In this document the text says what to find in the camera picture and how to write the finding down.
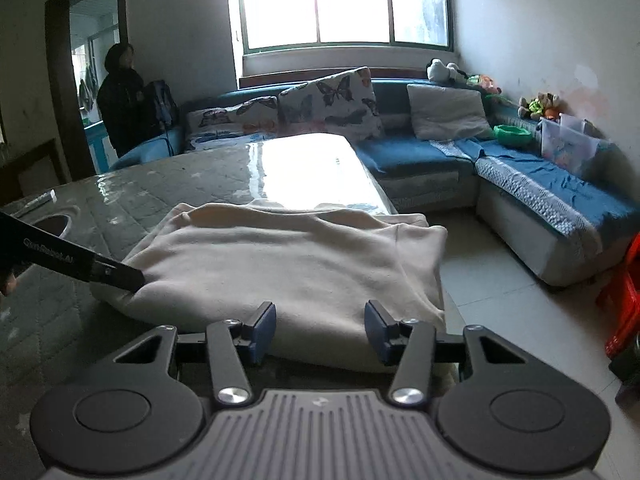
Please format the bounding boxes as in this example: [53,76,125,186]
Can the green plastic bowl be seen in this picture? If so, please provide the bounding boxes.
[494,124,533,148]

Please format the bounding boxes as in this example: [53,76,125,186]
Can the blue cabinet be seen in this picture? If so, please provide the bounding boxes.
[82,120,118,173]

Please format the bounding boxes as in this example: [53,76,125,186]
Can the silver remote control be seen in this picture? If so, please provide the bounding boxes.
[17,191,56,211]

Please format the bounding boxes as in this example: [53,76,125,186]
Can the cream sweatshirt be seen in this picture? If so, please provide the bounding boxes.
[102,199,448,373]

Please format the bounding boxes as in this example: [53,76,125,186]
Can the green framed window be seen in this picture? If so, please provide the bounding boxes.
[225,0,456,56]

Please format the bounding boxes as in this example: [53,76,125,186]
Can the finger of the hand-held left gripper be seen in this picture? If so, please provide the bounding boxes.
[92,254,147,294]

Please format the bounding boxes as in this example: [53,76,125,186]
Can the grey pillow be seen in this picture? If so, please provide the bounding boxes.
[406,82,496,142]

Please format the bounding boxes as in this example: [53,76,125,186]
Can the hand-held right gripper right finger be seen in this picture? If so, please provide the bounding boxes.
[364,300,529,407]

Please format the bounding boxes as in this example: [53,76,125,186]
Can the red plastic stool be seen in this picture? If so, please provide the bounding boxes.
[595,232,640,359]

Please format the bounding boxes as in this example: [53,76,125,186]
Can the orange green plush toy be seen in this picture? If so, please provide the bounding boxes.
[467,74,502,96]

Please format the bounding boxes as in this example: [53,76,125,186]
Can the large clear plastic box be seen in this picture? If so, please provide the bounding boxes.
[539,117,601,177]

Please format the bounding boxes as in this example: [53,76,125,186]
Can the dark wooden chair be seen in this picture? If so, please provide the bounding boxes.
[0,139,68,201]

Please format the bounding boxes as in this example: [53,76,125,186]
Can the blue backpack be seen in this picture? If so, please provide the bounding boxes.
[144,80,180,133]

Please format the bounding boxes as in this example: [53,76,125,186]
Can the panda plush toy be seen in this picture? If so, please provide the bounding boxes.
[426,57,471,85]

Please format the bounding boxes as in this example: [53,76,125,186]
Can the small butterfly print pillow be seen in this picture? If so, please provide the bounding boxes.
[186,96,280,136]

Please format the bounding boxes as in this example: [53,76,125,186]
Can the large butterfly print pillow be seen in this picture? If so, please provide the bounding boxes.
[277,66,383,141]

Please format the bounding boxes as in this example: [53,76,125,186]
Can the flat butterfly print cushion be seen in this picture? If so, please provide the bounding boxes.
[186,129,273,153]

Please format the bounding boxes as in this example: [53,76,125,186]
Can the blue sofa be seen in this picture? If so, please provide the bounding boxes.
[107,77,640,288]

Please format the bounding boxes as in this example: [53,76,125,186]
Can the dark wooden door frame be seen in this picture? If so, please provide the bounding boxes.
[44,0,128,181]

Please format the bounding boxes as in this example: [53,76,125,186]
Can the hanging clothes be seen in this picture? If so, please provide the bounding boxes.
[79,65,98,111]

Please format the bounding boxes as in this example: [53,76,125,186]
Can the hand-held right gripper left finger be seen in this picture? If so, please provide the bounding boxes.
[112,301,277,407]

